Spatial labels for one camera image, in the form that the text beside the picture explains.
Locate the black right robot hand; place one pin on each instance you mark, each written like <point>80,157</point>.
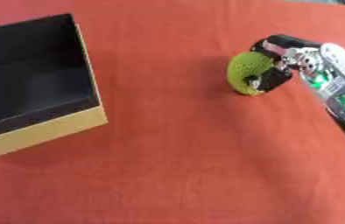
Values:
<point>275,78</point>

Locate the green knitted ball toy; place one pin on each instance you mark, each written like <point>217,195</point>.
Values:
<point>244,70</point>

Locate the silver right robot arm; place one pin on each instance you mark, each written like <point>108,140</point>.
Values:
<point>336,84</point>

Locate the tan cardboard box black inside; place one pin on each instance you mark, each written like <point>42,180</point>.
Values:
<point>32,75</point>

